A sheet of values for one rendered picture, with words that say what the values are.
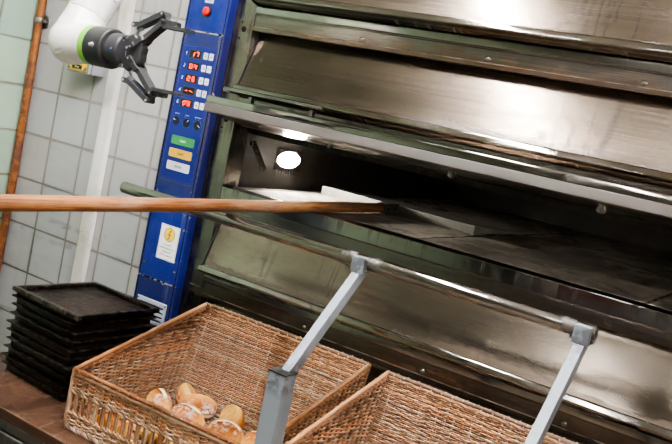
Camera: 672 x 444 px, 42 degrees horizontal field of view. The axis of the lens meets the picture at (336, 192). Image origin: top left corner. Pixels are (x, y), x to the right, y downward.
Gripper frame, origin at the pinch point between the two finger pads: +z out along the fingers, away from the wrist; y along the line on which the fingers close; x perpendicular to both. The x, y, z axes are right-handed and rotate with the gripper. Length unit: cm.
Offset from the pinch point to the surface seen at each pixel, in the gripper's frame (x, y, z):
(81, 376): -5, 77, -17
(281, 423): 3, 64, 45
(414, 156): -40, 10, 39
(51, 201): 34.4, 29.5, 7.7
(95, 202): 24.0, 29.5, 7.6
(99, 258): -55, 64, -69
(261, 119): -40.2, 9.5, -6.3
